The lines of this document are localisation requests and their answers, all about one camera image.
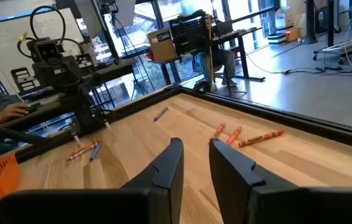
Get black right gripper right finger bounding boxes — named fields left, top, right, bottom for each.
left=209, top=139, right=352, bottom=224

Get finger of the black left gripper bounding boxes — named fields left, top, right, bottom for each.
left=75, top=54, right=95, bottom=76
left=10, top=67, right=41, bottom=94

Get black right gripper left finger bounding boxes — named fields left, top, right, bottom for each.
left=0, top=138, right=185, bottom=224

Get grey side desk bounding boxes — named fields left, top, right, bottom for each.
left=0, top=57, right=139, bottom=131

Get person's hand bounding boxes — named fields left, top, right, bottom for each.
left=0, top=102, right=32, bottom=127

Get whiteboard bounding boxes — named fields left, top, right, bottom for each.
left=0, top=7, right=85, bottom=94

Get black desk beam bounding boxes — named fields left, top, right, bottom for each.
left=0, top=123, right=55, bottom=147

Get blue violet crayon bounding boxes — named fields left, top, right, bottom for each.
left=153, top=106, right=169, bottom=122

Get brown cardboard box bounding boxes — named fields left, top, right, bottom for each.
left=146, top=27, right=179, bottom=63

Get black perforated panel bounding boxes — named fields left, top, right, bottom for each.
left=168, top=14, right=210, bottom=56

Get yellow pole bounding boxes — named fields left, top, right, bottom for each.
left=206, top=15, right=214, bottom=93

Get black office desk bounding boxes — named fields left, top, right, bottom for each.
left=209, top=26, right=267, bottom=83

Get white stacked trays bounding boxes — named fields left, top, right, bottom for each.
left=267, top=32, right=287, bottom=47

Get small brown box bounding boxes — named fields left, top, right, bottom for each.
left=285, top=28, right=301, bottom=43

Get wheeled metal cart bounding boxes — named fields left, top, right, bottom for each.
left=312, top=39, right=352, bottom=65

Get white cardboard box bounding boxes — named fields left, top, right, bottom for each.
left=274, top=6, right=295, bottom=32

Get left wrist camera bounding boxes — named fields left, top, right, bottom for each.
left=26, top=37, right=65, bottom=63

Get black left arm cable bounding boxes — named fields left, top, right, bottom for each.
left=29, top=5, right=67, bottom=44

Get black floor cables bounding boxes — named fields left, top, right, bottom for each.
left=245, top=52, right=352, bottom=77

